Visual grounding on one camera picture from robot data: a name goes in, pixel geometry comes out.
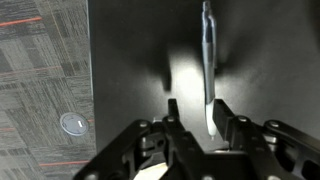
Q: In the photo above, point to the round floor outlet cover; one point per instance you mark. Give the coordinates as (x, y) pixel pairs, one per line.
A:
(74, 124)

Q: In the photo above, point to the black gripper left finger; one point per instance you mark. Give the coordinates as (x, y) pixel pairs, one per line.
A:
(173, 110)

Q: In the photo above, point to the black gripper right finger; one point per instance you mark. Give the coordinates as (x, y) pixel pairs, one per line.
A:
(221, 115)

